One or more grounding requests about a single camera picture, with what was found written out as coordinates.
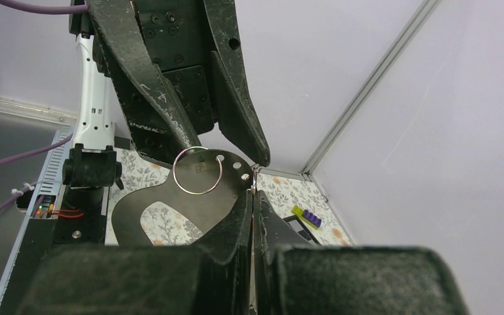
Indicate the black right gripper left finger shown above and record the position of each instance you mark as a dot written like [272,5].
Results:
[209,276]

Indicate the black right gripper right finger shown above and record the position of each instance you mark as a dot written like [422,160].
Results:
[296,277]

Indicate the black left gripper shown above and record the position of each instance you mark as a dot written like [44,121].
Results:
[158,55]

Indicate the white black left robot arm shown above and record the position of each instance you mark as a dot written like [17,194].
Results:
[96,84]

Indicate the black grey chessboard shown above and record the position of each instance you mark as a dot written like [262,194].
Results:
[297,232]

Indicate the purple yellow toy brick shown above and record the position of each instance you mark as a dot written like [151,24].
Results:
[307,216]

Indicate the floral table mat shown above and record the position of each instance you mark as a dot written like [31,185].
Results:
[164,226]

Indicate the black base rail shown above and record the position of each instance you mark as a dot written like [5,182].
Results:
[68,205]

